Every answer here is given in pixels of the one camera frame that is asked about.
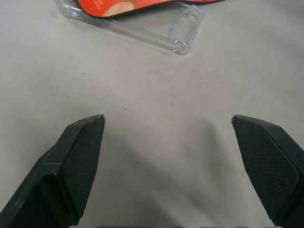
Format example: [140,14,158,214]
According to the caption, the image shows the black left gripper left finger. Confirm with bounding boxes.
[0,114,106,228]

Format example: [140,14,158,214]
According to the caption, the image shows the clear transparent phone case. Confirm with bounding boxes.
[58,0,206,55]

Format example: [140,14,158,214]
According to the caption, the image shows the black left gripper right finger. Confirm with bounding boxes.
[230,114,304,228]

